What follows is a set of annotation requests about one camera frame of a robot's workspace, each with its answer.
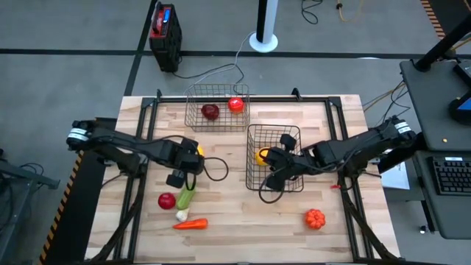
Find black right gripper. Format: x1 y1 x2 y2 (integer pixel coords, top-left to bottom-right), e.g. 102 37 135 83
263 133 325 192

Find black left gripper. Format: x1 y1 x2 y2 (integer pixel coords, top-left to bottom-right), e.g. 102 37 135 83
165 138 205 189

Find green cucumber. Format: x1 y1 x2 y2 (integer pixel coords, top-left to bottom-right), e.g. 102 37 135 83
175 185 197 211

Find yellow bell pepper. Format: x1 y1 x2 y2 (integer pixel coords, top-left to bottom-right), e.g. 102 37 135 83
255 146 272 167

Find small shiny red fruit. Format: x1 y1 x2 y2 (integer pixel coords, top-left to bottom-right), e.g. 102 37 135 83
157 192 177 211

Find white garlic bulb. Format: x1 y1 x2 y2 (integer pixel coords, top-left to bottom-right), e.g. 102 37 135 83
174 207 191 223

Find orange carrot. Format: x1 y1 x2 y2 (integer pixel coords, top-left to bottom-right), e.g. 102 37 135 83
171 218 209 231

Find orange pumpkin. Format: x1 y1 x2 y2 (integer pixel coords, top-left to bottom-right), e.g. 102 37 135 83
304 208 327 230

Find orange-red round fruit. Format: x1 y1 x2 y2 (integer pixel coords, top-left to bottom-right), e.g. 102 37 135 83
227 96 245 114

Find dark red apple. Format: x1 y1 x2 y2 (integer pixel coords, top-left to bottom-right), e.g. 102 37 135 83
201 104 221 121

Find black platform with hazard stripes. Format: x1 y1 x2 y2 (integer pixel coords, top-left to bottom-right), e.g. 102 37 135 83
38 116 118 265
420 0 471 41

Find white paper sheet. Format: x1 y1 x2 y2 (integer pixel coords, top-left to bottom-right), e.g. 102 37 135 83
380 161 411 191

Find red and black toolbox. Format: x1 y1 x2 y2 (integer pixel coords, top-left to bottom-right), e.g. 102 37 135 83
149 2 183 74

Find grey metal stand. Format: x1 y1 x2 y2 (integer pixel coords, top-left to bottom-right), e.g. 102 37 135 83
0 146 62 236

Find dark grey desk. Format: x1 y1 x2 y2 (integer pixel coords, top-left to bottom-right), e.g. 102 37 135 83
400 58 471 240

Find black keyboard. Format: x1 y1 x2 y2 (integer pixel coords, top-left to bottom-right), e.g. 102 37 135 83
432 156 471 197

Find black device with blue screen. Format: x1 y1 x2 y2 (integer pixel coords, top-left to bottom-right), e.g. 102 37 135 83
447 90 471 126

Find black wire basket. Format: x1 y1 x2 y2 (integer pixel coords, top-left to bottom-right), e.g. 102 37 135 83
245 124 305 194

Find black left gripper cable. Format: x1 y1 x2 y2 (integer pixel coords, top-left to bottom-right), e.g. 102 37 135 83
183 157 230 192

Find wire mesh basket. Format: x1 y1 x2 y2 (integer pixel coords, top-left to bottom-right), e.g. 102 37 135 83
90 88 400 264

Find silver wire basket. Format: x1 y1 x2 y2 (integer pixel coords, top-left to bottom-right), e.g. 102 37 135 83
183 83 251 133

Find black floor cable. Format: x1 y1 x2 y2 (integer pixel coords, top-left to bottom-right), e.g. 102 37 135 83
172 63 246 85
300 0 319 26

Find white floor cable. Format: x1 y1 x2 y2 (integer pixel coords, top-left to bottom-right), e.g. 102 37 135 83
191 32 255 88

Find post with white round base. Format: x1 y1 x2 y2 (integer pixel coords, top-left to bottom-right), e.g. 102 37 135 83
249 0 280 54

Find yellow cable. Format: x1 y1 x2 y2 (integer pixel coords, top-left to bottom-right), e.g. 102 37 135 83
335 0 365 23

